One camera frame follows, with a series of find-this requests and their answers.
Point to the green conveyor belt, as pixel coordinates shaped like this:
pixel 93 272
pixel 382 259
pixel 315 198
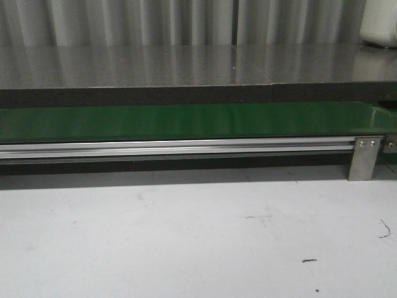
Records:
pixel 200 121

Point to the dark grey stone countertop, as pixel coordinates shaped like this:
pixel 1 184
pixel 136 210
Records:
pixel 90 76

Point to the steel roller end plate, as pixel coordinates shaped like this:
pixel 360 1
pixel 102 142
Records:
pixel 390 143

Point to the grey pleated curtain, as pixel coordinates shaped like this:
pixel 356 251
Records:
pixel 137 23

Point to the white machine base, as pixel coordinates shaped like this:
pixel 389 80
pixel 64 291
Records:
pixel 378 24

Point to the aluminium conveyor side rail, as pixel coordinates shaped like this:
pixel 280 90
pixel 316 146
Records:
pixel 174 147

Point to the steel conveyor support bracket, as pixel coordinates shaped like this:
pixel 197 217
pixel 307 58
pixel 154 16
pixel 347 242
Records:
pixel 364 158

